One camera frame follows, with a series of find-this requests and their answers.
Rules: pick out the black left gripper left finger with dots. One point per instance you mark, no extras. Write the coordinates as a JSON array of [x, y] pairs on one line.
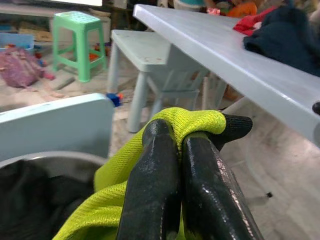
[[152, 175]]

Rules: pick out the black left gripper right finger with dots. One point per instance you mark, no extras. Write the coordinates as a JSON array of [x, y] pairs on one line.
[[212, 195]]

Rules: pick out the lime green garment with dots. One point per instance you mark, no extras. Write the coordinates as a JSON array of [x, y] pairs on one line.
[[195, 120]]

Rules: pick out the dark navy garment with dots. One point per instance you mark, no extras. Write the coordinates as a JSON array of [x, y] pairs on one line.
[[287, 35]]

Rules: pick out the light blue kid chair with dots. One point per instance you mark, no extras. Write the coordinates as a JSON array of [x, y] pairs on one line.
[[177, 95]]

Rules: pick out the blue toy block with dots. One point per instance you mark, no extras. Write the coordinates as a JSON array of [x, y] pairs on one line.
[[115, 100]]

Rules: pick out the grey laundry bin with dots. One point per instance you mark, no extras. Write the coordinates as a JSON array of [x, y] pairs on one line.
[[62, 157]]

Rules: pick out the light blue chair backrest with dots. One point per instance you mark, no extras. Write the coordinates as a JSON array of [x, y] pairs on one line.
[[55, 120]]

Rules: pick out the black clothes heap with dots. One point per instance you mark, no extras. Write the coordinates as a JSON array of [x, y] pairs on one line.
[[30, 200]]

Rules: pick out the light blue kid table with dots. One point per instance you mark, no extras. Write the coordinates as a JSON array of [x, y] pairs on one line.
[[140, 47]]

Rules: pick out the light blue folding table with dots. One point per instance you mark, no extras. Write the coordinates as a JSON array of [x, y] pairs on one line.
[[225, 55]]

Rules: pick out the green plastic stool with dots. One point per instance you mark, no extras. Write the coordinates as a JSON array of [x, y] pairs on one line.
[[80, 22]]

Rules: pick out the pink child backpack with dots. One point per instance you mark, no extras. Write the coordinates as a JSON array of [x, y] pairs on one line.
[[17, 67]]

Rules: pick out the red clothes heap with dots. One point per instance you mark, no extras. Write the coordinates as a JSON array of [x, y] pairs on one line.
[[247, 25]]

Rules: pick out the blue plastic storage bin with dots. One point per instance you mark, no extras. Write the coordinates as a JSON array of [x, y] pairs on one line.
[[15, 41]]

